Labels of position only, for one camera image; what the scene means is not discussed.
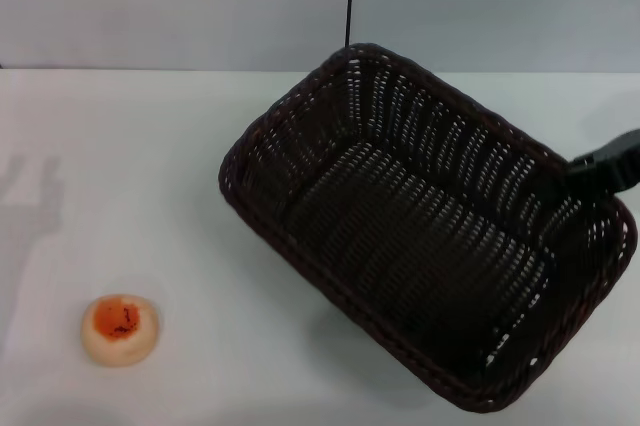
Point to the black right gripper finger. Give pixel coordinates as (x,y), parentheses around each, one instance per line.
(612,161)
(555,187)

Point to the round bun with orange centre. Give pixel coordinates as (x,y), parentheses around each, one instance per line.
(122,343)

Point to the dark brown woven basket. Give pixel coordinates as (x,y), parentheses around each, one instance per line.
(400,246)

